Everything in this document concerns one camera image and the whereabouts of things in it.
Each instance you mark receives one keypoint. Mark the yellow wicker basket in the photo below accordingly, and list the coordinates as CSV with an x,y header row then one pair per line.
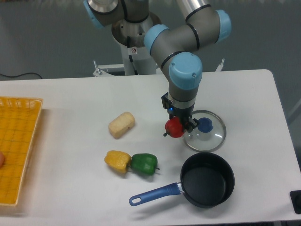
x,y
19,117

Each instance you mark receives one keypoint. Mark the glass pot lid blue knob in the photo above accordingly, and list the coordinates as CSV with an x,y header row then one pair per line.
x,y
210,133

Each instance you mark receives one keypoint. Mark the yellow bell pepper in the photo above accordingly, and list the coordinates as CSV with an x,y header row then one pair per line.
x,y
118,160

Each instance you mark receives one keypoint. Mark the black table edge device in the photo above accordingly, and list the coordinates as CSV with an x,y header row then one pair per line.
x,y
296,200

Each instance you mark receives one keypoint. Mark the red bell pepper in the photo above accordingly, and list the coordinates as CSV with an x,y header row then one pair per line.
x,y
174,128

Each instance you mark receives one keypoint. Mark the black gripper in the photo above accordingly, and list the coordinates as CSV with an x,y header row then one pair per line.
x,y
181,109

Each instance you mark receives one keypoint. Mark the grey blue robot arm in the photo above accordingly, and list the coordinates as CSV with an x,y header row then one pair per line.
x,y
185,69

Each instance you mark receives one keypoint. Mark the black pot blue handle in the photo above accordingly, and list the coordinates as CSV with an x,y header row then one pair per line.
x,y
206,180

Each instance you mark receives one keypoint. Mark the orange item in basket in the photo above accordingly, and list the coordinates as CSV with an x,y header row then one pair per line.
x,y
2,159

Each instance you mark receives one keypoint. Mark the beige bread loaf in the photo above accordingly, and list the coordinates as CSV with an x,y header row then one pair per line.
x,y
120,125

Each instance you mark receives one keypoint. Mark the green bell pepper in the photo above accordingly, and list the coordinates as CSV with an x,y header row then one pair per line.
x,y
144,163

